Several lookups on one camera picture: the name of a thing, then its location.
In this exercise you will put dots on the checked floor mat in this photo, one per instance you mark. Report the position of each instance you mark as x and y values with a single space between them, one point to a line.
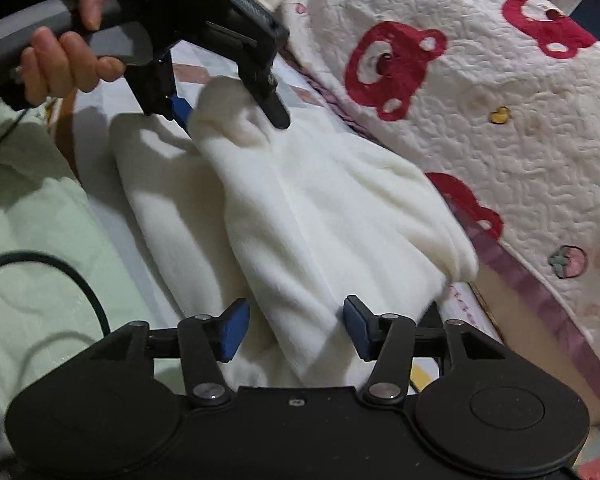
130 265

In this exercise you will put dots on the bear print quilt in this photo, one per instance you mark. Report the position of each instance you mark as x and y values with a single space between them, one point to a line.
480 110

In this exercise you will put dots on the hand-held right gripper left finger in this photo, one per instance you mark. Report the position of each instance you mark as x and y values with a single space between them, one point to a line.
235 330

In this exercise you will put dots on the person's left hand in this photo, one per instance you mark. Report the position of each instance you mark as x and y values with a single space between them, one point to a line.
60 65

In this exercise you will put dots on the white fleece garment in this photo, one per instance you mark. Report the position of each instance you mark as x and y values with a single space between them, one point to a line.
330 210

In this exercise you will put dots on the tan bed base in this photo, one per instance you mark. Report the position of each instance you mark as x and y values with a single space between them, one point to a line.
530 350

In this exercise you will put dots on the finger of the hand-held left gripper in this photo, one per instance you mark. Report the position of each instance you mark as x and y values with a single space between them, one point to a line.
275 110
182 110

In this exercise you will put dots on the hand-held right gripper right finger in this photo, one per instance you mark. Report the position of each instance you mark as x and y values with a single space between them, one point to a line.
357 330

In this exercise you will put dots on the light green cloth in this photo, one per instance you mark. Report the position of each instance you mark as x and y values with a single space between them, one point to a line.
30 220

